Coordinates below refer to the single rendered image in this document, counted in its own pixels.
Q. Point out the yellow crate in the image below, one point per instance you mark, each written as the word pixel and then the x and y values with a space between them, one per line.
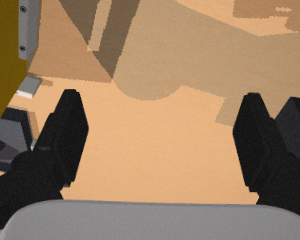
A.
pixel 13 70

